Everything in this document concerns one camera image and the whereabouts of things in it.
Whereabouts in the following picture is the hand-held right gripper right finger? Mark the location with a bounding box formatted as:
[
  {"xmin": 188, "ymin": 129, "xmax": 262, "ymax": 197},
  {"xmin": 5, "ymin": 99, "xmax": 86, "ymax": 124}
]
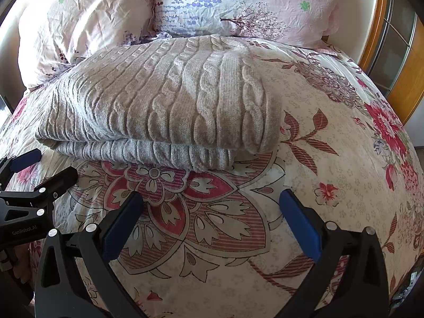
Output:
[{"xmin": 273, "ymin": 189, "xmax": 389, "ymax": 318}]

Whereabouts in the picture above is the pink and lavender floral pillow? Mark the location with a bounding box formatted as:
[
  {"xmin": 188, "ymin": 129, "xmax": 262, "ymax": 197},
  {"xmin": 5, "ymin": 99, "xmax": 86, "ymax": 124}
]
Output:
[{"xmin": 147, "ymin": 0, "xmax": 341, "ymax": 46}]

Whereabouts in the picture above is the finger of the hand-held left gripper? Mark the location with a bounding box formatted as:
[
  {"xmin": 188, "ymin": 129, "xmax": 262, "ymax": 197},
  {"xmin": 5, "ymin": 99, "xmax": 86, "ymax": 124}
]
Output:
[
  {"xmin": 20, "ymin": 166, "xmax": 79, "ymax": 211},
  {"xmin": 0, "ymin": 148, "xmax": 43, "ymax": 183}
]

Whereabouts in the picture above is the floral bed cover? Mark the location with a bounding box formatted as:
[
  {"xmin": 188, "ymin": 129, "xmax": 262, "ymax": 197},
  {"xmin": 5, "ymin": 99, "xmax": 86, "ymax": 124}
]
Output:
[{"xmin": 0, "ymin": 36, "xmax": 424, "ymax": 318}]

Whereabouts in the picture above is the grey cable-knit sweater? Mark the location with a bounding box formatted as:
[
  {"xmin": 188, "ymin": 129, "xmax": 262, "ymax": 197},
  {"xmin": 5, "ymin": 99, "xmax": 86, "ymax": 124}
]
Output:
[{"xmin": 34, "ymin": 34, "xmax": 283, "ymax": 173}]

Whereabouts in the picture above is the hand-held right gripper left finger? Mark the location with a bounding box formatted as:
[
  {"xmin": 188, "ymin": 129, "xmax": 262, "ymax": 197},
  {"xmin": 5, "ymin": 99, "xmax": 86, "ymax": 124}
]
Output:
[{"xmin": 34, "ymin": 191, "xmax": 145, "ymax": 318}]

